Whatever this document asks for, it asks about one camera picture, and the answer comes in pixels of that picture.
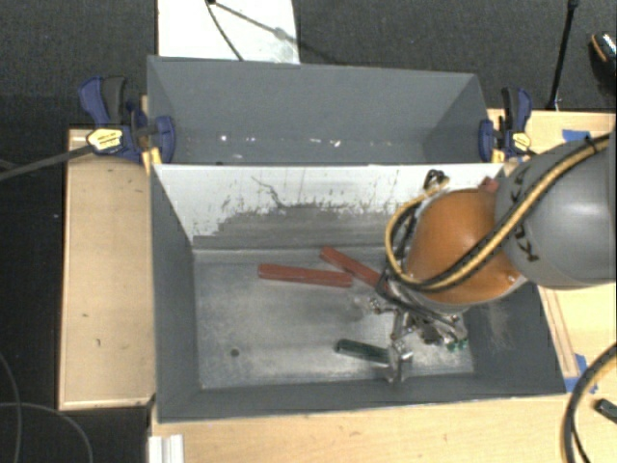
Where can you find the grey metal bin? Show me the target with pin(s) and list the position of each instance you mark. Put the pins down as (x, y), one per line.
(289, 307)

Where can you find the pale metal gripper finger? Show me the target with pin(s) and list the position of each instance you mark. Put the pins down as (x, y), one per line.
(391, 367)
(406, 362)

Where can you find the dark green flat block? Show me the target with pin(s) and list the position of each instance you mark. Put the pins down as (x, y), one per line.
(361, 349)

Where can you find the pale wood board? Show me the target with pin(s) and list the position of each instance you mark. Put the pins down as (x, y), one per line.
(108, 268)

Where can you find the red-brown flat block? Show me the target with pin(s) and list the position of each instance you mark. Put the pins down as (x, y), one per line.
(349, 264)
(303, 275)

